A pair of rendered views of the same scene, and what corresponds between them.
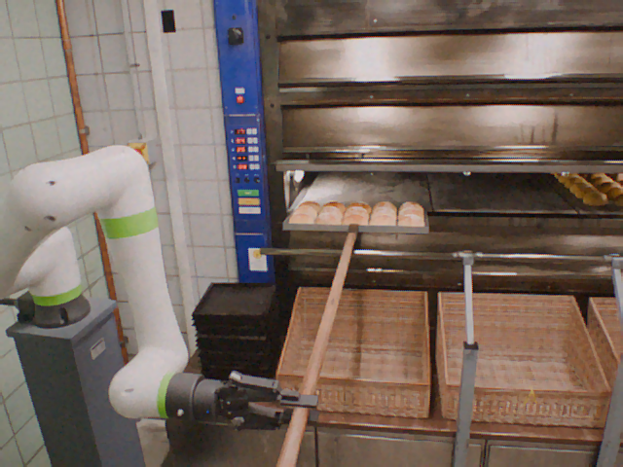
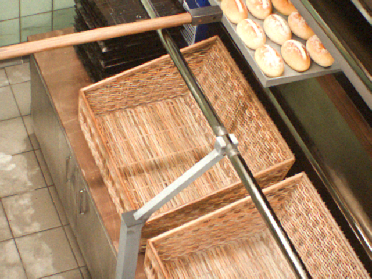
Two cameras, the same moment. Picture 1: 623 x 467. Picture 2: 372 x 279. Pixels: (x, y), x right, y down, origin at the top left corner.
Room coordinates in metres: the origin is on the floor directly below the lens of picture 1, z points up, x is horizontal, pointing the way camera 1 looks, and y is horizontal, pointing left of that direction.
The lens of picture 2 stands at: (0.68, -1.37, 2.52)
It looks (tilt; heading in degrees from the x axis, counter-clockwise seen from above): 48 degrees down; 48
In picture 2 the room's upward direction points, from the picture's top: 11 degrees clockwise
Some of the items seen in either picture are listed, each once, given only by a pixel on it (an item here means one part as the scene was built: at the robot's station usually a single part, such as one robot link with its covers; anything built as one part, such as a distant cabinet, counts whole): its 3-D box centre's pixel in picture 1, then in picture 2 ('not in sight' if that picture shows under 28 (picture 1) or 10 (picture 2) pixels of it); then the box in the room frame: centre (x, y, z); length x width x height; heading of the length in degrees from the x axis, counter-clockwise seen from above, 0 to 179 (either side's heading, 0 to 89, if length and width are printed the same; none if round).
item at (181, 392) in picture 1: (189, 395); not in sight; (0.85, 0.26, 1.20); 0.12 x 0.06 x 0.09; 169
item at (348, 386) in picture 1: (357, 345); (179, 138); (1.73, -0.17, 0.72); 0.56 x 0.49 x 0.28; 79
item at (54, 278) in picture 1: (46, 264); not in sight; (1.19, 0.68, 1.36); 0.16 x 0.13 x 0.19; 148
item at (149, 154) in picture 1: (141, 151); not in sight; (2.12, 0.69, 1.46); 0.10 x 0.07 x 0.10; 80
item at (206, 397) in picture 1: (223, 400); not in sight; (0.83, 0.19, 1.19); 0.09 x 0.07 x 0.08; 79
